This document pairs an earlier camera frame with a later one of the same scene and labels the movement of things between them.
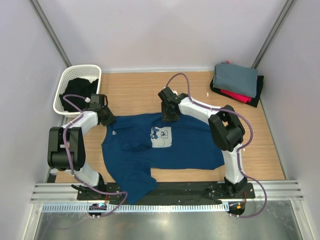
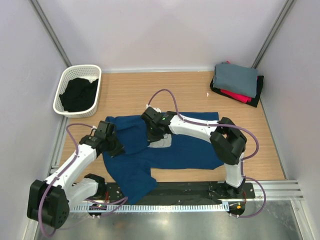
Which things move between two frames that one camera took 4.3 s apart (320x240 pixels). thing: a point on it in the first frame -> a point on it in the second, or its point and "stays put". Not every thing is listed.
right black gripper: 166,118 -> 151,138
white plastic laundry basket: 89,72 stays put
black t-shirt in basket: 78,86 stays put
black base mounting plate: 198,191 stays put
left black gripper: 111,119 -> 118,147
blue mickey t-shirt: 138,143 stays put
